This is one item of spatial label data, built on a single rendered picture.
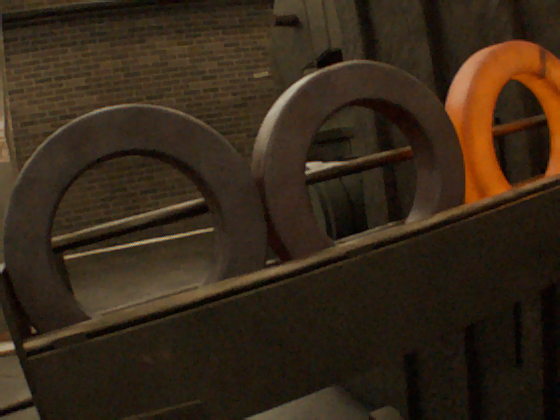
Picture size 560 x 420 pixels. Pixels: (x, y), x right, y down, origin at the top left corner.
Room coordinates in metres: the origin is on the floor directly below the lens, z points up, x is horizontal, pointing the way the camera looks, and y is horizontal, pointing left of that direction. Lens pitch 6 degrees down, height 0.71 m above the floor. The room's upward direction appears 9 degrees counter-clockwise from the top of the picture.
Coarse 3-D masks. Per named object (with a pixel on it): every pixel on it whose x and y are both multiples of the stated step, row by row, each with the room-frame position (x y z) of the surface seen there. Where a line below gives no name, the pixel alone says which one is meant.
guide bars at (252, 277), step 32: (512, 192) 0.46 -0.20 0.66; (416, 224) 0.42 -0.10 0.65; (448, 224) 0.43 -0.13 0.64; (320, 256) 0.39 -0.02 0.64; (352, 256) 0.40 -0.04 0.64; (224, 288) 0.36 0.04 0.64; (256, 288) 0.37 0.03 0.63; (96, 320) 0.34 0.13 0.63; (128, 320) 0.34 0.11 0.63; (32, 352) 0.32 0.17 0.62
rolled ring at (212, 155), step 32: (64, 128) 0.35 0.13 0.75; (96, 128) 0.36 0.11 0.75; (128, 128) 0.37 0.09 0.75; (160, 128) 0.38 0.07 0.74; (192, 128) 0.38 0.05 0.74; (32, 160) 0.34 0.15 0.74; (64, 160) 0.35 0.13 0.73; (96, 160) 0.36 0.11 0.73; (160, 160) 0.40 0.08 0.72; (192, 160) 0.38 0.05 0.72; (224, 160) 0.39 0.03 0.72; (32, 192) 0.34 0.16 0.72; (64, 192) 0.35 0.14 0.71; (224, 192) 0.39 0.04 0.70; (256, 192) 0.40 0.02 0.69; (32, 224) 0.34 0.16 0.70; (224, 224) 0.39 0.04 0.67; (256, 224) 0.40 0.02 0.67; (32, 256) 0.34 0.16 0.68; (224, 256) 0.39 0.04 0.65; (256, 256) 0.39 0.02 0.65; (32, 288) 0.34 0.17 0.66; (64, 288) 0.35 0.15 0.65; (32, 320) 0.34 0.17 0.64; (64, 320) 0.34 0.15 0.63
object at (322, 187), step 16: (336, 160) 1.92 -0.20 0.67; (352, 176) 1.79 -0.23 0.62; (320, 192) 1.73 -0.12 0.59; (336, 192) 1.72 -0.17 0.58; (352, 192) 1.74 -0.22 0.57; (320, 208) 1.71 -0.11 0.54; (336, 208) 1.69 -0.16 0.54; (352, 208) 1.72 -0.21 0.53; (320, 224) 1.72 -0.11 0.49; (336, 224) 1.68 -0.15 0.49; (352, 224) 1.70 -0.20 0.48; (336, 240) 1.69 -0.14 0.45; (384, 368) 1.38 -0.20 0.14; (352, 384) 1.55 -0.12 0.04; (368, 384) 1.46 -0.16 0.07; (384, 384) 1.38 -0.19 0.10; (368, 400) 1.47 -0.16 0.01; (384, 400) 1.39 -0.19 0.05
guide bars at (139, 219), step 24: (528, 120) 0.58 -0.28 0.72; (336, 168) 0.49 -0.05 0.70; (360, 168) 0.50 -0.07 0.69; (144, 216) 0.43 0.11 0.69; (168, 216) 0.44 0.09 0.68; (192, 216) 0.45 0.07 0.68; (72, 240) 0.41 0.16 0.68; (96, 240) 0.42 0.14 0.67; (72, 288) 0.41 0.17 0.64; (192, 288) 0.42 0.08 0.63
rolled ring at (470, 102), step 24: (504, 48) 0.49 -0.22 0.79; (528, 48) 0.50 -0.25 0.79; (480, 72) 0.48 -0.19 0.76; (504, 72) 0.49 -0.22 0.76; (528, 72) 0.50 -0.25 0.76; (552, 72) 0.52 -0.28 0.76; (456, 96) 0.48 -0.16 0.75; (480, 96) 0.47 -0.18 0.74; (552, 96) 0.53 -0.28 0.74; (456, 120) 0.48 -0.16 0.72; (480, 120) 0.47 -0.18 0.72; (552, 120) 0.54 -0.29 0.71; (480, 144) 0.47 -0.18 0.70; (552, 144) 0.55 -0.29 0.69; (480, 168) 0.47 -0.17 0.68; (552, 168) 0.54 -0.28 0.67; (480, 192) 0.47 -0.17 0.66
